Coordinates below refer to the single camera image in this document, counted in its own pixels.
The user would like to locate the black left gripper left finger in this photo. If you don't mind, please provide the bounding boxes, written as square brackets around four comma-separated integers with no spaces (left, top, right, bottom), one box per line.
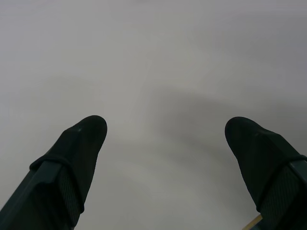
[0,115,108,230]

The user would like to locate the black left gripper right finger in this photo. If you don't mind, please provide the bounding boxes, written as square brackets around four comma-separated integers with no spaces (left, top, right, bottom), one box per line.
[224,116,307,230]

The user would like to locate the light wooden table edge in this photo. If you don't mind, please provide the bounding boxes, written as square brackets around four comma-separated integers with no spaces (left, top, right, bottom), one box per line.
[242,215,263,230]

